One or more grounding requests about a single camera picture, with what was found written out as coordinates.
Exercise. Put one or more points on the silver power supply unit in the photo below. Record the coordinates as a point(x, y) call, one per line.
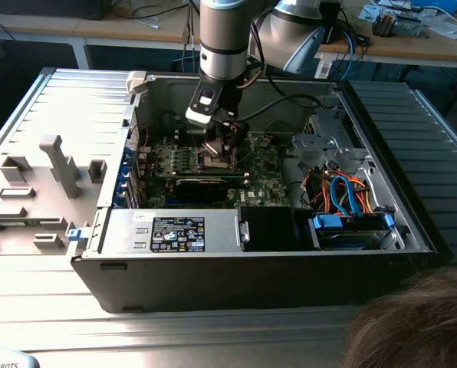
point(129, 230)

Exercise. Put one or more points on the black faced wrist camera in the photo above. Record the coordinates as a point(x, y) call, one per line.
point(198, 115)

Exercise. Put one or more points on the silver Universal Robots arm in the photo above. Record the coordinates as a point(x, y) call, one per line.
point(222, 38)

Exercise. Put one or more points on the black open PC case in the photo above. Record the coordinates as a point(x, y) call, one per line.
point(213, 283)

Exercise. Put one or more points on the blue plastic clip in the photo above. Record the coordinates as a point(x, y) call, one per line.
point(75, 234)

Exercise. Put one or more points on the brown haired person head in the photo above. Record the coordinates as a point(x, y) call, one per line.
point(416, 326)

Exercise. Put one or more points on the black flat device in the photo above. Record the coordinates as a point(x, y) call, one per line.
point(48, 8)

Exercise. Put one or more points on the green RAM stick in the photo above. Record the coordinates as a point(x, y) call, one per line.
point(10, 223)

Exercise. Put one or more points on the black copper CPU cooler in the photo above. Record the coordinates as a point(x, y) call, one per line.
point(383, 23)

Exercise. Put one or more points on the beige plastic case latch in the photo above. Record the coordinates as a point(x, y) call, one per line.
point(136, 81)

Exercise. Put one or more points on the black desktop box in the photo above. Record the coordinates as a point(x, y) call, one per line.
point(333, 36)

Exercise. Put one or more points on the silver metal drive cage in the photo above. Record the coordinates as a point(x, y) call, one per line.
point(316, 147)

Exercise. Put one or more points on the green motherboard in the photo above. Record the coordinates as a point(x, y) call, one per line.
point(263, 180)

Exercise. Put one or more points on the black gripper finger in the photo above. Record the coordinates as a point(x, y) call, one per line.
point(240, 134)
point(224, 138)

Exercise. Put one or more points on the hard disk in blue carrier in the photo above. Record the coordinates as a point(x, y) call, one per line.
point(328, 222)

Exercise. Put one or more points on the wooden desk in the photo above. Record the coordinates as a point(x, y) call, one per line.
point(40, 27)
point(405, 48)

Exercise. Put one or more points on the black graphics card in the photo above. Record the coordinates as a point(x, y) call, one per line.
point(201, 189)

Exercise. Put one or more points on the white barcode label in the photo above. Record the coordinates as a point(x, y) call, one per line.
point(323, 69)

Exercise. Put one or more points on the blue plastic box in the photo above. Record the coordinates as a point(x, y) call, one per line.
point(435, 4)

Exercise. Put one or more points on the grey metal device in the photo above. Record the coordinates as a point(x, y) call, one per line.
point(408, 27)

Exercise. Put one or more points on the silver rear port block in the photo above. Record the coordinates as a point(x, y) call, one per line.
point(144, 157)

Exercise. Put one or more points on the round silver coin battery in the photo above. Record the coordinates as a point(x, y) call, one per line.
point(265, 142)

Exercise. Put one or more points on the CPU socket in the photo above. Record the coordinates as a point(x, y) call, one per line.
point(213, 164)

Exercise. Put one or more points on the grey parts rack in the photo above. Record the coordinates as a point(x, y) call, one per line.
point(40, 180)

